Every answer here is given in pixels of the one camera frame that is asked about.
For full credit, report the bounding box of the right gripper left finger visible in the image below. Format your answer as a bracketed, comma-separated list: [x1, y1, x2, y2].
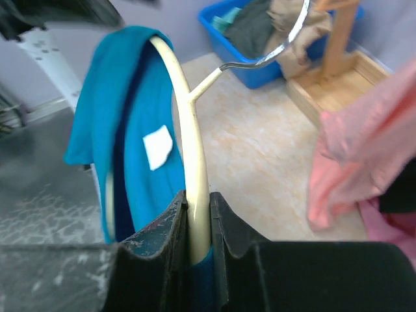
[1, 192, 187, 311]

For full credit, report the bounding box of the wooden clothes rack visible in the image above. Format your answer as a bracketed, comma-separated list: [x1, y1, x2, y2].
[287, 1, 389, 127]

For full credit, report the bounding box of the black t shirt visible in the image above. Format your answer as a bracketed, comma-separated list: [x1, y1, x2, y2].
[379, 159, 416, 213]

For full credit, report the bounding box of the teal blue t shirt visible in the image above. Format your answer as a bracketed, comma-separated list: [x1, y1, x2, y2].
[65, 26, 216, 311]

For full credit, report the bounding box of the dark grey t shirt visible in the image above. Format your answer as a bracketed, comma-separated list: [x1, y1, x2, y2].
[224, 0, 274, 59]

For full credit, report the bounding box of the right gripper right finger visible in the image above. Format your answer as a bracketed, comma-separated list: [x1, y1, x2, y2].
[211, 192, 415, 311]

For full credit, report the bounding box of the cream plastic hanger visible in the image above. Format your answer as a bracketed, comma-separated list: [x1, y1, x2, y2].
[103, 0, 312, 265]

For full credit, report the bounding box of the mint green cloth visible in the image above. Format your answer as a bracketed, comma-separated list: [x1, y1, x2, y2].
[211, 6, 242, 34]

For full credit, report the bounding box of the blue plastic bin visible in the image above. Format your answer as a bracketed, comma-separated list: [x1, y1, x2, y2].
[198, 0, 365, 90]

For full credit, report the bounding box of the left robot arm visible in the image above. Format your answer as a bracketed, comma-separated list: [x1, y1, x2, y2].
[1, 1, 124, 111]

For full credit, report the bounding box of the beige t shirt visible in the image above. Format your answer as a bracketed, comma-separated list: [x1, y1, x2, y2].
[264, 0, 332, 79]

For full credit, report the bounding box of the salmon pink t shirt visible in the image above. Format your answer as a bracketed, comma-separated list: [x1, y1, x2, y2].
[307, 60, 415, 230]

